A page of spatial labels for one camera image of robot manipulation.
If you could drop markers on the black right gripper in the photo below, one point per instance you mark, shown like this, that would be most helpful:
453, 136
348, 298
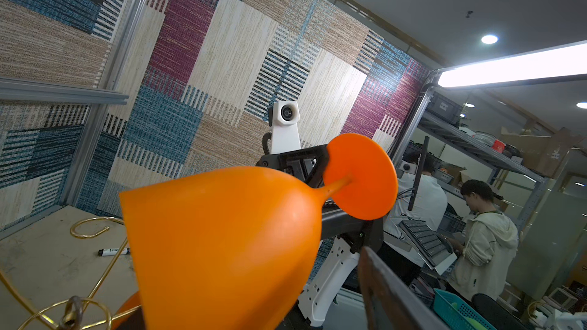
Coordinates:
307, 165

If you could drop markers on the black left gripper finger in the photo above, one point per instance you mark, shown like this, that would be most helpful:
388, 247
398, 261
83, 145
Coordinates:
389, 303

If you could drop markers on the small orange wine glass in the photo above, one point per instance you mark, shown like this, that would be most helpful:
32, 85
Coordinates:
233, 248

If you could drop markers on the large orange wine glass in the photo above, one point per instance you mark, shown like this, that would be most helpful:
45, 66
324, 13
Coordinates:
132, 302

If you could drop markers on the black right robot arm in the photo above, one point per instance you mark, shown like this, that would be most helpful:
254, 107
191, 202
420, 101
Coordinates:
343, 236

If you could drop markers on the teal plastic basket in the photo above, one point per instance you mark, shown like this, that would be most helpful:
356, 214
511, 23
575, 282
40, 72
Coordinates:
456, 313

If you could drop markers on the black keyboard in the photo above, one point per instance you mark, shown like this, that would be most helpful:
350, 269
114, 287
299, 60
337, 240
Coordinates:
436, 251

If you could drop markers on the person in white shirt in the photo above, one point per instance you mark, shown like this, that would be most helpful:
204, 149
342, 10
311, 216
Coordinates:
429, 206

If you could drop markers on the person in white hoodie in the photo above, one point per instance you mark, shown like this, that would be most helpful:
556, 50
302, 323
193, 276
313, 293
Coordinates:
490, 245

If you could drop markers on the black monitor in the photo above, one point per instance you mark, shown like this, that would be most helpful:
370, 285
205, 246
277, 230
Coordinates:
419, 173

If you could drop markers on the metal storage shelf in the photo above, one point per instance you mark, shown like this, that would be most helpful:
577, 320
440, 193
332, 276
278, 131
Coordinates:
419, 117

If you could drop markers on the black white marker pen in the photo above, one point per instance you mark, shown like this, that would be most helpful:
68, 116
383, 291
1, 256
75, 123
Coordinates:
113, 252

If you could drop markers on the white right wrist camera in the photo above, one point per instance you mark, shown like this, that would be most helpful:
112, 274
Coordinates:
283, 117

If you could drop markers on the gold wire wine glass rack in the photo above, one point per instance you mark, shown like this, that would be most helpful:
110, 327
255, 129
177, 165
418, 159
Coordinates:
47, 265

